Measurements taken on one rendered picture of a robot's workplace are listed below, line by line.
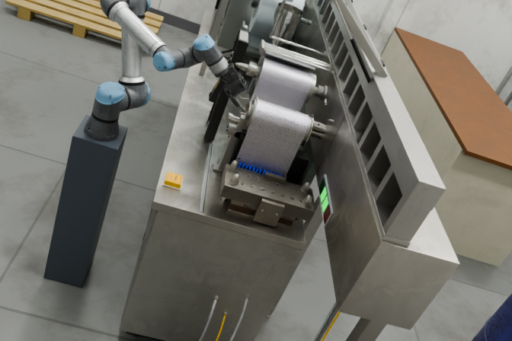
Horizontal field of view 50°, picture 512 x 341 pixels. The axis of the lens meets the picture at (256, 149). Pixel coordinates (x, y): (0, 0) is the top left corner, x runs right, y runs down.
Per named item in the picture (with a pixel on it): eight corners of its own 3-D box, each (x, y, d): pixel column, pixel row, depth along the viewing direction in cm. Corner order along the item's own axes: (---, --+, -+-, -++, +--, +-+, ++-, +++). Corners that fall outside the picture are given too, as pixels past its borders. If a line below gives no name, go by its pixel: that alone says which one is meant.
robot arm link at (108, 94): (85, 109, 237) (91, 82, 230) (110, 103, 248) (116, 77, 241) (104, 123, 233) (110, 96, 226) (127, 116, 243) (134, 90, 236)
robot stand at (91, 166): (43, 278, 279) (72, 135, 234) (56, 251, 296) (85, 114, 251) (81, 288, 282) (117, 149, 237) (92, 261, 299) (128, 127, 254)
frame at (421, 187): (304, -31, 414) (315, -60, 403) (314, -27, 416) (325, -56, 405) (382, 239, 153) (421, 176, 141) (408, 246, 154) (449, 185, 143)
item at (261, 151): (234, 163, 239) (248, 129, 230) (284, 178, 243) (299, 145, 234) (234, 164, 238) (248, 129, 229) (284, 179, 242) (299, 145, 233)
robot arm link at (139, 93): (110, 108, 246) (107, -17, 227) (134, 102, 258) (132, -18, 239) (129, 114, 240) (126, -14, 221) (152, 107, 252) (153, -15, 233)
